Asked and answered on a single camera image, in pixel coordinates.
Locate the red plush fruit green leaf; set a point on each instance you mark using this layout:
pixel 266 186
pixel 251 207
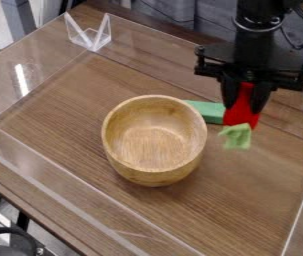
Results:
pixel 239 121

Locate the black metal device base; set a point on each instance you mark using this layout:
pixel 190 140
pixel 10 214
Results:
pixel 23 240

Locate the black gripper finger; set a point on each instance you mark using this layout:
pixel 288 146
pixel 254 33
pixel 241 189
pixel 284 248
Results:
pixel 230 90
pixel 259 96

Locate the wooden bowl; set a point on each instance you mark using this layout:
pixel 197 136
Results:
pixel 154 140

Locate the clear acrylic corner bracket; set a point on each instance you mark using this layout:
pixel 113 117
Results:
pixel 88 38

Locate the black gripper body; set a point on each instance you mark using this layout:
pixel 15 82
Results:
pixel 253 58

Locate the green sponge block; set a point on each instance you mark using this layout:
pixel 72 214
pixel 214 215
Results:
pixel 211 111

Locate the clear acrylic tray enclosure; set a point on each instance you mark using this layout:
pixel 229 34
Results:
pixel 237 207

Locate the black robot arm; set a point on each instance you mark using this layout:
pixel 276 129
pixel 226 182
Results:
pixel 262 10

